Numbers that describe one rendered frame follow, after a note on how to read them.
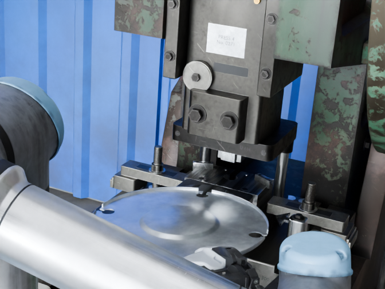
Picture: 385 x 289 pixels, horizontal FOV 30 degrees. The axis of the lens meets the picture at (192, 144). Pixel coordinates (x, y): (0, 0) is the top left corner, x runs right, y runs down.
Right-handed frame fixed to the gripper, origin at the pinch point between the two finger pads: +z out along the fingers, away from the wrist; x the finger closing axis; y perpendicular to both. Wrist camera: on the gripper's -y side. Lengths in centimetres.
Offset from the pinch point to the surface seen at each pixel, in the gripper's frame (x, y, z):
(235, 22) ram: -31.5, -15.1, 20.2
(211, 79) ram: -21.2, -12.4, 22.9
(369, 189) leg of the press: 5, -53, 25
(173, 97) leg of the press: -8, -25, 64
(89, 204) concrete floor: 65, -45, 183
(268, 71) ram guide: -24.5, -17.1, 12.2
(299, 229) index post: 1.6, -21.2, 6.0
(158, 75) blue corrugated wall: 6, -63, 154
